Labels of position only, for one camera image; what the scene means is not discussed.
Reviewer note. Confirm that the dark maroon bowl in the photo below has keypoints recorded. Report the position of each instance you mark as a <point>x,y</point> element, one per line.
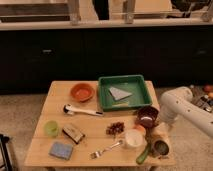
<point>147,116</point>

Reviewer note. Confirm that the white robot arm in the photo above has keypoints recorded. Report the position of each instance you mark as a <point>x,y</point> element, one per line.
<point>178,102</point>

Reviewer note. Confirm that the green plastic tray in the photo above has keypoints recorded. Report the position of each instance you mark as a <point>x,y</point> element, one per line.
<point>135,84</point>

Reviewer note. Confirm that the grey cloth piece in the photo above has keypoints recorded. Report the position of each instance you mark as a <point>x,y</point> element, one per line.
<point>118,94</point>

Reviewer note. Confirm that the yellow strip in tray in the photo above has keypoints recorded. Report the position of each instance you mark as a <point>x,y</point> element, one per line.
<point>121,104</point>

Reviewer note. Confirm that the orange bowl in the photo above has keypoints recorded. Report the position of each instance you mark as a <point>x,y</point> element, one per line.
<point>82,92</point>

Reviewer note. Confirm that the orange carrot piece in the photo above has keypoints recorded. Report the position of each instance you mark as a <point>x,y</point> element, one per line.
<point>140,128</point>

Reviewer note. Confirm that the brown wooden block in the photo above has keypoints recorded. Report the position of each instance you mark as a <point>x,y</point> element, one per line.
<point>74,133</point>

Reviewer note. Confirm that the white cup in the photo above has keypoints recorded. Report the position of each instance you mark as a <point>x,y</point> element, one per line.
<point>133,138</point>

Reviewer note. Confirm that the small green cup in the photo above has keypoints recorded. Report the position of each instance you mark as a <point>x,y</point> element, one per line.
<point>51,129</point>

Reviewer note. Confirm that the silver fork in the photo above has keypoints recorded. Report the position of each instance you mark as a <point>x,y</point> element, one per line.
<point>99,153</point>

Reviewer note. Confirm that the dark cabinet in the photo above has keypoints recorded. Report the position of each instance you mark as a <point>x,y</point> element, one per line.
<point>30,60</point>

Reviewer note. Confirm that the green cucumber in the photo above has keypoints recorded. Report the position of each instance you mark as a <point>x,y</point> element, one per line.
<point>142,157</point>

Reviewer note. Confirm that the blue sponge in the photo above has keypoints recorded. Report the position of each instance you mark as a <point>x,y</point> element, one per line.
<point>61,150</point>

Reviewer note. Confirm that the dark metal cup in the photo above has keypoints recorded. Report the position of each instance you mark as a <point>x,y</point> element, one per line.
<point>160,148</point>

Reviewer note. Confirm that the white handled brush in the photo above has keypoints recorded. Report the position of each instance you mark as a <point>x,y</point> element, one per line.
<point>71,110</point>

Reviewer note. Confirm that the black chair frame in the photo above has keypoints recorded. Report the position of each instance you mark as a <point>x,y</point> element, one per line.
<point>6,160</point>

